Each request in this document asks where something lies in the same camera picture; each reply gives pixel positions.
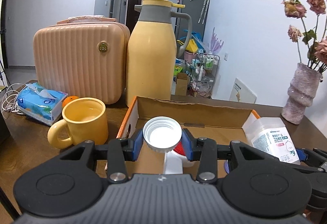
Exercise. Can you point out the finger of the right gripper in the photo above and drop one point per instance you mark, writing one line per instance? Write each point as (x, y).
(314, 157)

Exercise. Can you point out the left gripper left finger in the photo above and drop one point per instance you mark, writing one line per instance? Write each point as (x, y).
(117, 152)

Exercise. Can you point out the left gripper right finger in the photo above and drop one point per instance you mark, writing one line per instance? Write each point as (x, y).
(206, 152)

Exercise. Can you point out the white wet wipes canister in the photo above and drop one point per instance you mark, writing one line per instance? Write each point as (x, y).
(270, 135)

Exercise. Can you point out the white ribbed bottle cap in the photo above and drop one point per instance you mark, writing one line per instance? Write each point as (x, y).
(162, 134)

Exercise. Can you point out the white red lint brush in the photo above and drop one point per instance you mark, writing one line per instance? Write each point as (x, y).
(175, 161)

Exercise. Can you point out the orange cardboard box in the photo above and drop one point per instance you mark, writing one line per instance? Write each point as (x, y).
(222, 124)

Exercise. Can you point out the yellow ceramic mug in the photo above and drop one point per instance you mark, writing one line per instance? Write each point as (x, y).
(83, 119)

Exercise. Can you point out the pink textured vase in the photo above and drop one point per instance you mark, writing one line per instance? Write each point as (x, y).
(301, 92)

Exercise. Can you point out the small brown cardboard box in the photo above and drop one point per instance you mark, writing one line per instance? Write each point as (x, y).
(182, 81)

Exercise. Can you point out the white board on floor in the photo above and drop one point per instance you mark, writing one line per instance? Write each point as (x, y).
(241, 93)

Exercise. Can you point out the orange fruit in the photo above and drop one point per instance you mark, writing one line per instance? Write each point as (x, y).
(68, 99)

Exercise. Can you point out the blue tissue pack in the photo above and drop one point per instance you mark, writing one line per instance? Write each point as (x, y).
(40, 103)

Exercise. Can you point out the yellow thermos jug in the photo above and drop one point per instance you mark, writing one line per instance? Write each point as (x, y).
(152, 50)

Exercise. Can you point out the pink ribbed suitcase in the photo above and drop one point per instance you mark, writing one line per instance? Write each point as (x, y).
(84, 59)

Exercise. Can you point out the yellow watering can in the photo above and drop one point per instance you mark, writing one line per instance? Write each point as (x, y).
(190, 47)

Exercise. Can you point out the grey refrigerator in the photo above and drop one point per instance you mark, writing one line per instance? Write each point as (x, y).
(193, 8)

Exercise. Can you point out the wire storage rack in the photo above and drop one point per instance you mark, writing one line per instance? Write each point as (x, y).
(202, 70)

